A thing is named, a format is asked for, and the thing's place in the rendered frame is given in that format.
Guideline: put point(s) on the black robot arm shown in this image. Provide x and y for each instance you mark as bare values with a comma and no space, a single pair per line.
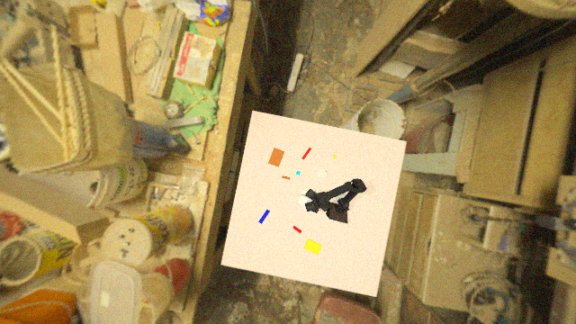
320,200

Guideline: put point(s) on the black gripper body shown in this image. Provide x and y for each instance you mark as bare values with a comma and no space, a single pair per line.
310,194

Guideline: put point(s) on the small blue block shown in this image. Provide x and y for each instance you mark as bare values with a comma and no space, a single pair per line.
264,216

